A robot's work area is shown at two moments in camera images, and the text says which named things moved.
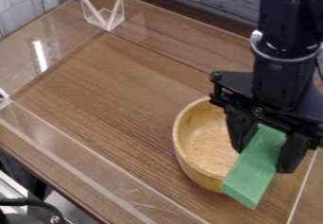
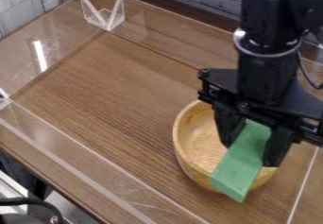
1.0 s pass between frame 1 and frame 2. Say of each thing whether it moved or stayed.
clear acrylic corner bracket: stayed
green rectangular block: moved
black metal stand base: stayed
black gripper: moved
